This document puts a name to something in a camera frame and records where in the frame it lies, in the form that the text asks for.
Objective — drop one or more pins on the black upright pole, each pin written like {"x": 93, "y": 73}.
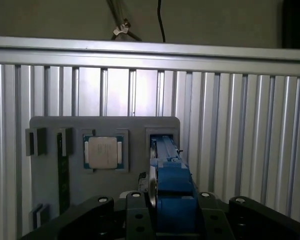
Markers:
{"x": 297, "y": 22}

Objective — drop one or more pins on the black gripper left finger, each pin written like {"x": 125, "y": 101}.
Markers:
{"x": 137, "y": 215}

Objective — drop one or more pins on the green RAM stick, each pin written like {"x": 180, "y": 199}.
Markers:
{"x": 64, "y": 175}

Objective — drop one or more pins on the hard disk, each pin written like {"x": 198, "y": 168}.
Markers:
{"x": 175, "y": 180}

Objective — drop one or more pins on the silver CPU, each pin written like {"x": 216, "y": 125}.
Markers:
{"x": 102, "y": 152}

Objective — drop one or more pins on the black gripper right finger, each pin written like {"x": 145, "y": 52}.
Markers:
{"x": 210, "y": 217}

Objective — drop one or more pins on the grey parts rack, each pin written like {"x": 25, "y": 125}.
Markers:
{"x": 137, "y": 155}

